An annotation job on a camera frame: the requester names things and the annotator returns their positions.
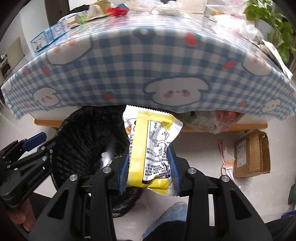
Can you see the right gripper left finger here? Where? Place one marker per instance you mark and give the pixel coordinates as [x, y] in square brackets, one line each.
[123, 175]

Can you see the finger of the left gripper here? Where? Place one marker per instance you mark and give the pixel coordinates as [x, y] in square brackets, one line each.
[34, 141]

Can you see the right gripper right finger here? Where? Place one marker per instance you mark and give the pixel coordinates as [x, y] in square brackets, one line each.
[172, 158]

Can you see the yellow snack packet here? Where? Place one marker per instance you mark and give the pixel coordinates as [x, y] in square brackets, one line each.
[150, 132]

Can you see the black trash bin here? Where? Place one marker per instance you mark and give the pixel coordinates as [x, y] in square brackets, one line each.
[82, 139]

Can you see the left hand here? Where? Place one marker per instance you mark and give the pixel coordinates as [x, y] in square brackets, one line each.
[23, 216]

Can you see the snack wrapper on floor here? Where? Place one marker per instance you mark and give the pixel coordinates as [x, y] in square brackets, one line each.
[227, 160]

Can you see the plastic bag under table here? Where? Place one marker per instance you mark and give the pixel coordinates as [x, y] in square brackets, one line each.
[214, 122]

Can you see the brown cardboard box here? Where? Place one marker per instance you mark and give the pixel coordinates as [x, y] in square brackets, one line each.
[252, 155]

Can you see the blue checkered tablecloth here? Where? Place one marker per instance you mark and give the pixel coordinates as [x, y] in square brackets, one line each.
[166, 62]

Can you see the blue white carton box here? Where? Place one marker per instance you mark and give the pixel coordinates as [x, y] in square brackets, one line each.
[49, 35]

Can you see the red wrapper on table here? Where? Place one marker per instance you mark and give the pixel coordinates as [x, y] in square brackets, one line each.
[117, 11]

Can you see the green potted plant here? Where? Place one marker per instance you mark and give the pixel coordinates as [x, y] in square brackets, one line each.
[279, 32]

